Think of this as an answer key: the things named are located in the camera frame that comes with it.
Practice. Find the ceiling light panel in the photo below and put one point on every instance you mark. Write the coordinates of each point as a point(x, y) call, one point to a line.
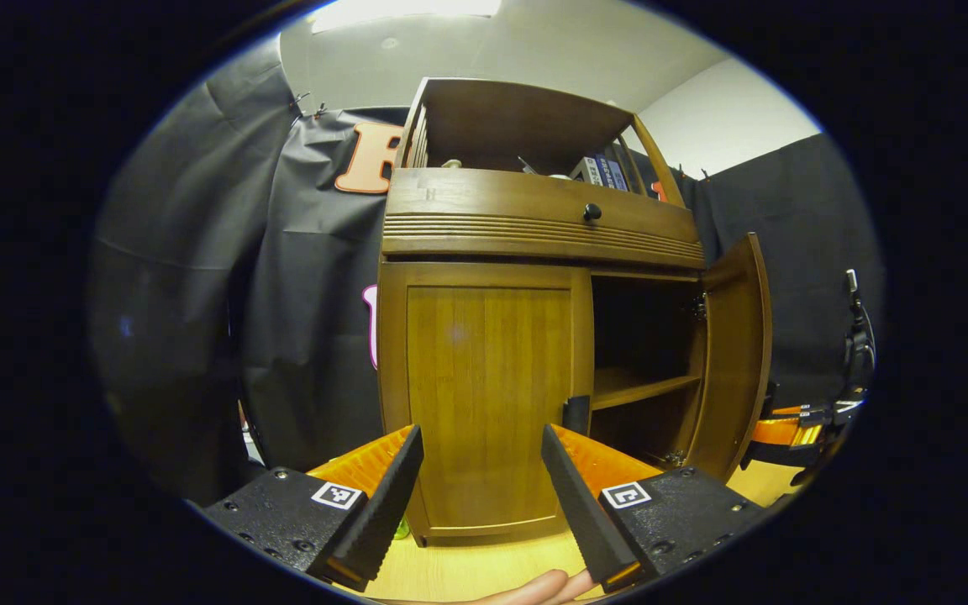
point(408, 13)

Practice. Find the wooden shoe cabinet door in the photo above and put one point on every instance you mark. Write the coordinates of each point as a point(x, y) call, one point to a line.
point(484, 378)
point(736, 353)

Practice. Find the green toy figure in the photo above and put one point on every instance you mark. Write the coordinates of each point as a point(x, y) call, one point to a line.
point(402, 529)

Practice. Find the metal door hinge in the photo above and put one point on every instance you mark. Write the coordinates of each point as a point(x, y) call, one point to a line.
point(698, 307)
point(675, 459)

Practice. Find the dark blue book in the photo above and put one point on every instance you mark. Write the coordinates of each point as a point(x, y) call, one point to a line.
point(606, 172)

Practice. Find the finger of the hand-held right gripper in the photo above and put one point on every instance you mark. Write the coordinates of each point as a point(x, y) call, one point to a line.
point(778, 430)
point(820, 412)

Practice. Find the wooden drawer with black knob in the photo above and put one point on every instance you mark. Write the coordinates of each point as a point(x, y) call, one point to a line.
point(492, 206)

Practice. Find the white book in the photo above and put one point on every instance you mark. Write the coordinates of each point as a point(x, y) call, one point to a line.
point(586, 170)

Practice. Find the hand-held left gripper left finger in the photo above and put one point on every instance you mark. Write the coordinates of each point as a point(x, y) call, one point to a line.
point(391, 504)

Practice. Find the wooden inner cabinet shelf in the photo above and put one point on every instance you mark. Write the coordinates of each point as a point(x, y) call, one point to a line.
point(627, 388)

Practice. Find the black backdrop cloth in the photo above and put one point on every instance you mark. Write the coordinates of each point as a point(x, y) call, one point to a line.
point(307, 294)

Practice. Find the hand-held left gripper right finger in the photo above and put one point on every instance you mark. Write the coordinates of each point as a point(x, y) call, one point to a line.
point(581, 512)

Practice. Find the wooden double-door shoe cabinet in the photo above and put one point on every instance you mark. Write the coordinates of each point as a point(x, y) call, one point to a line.
point(518, 118)

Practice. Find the lavender book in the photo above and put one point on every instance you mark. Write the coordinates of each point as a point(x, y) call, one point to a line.
point(620, 176)

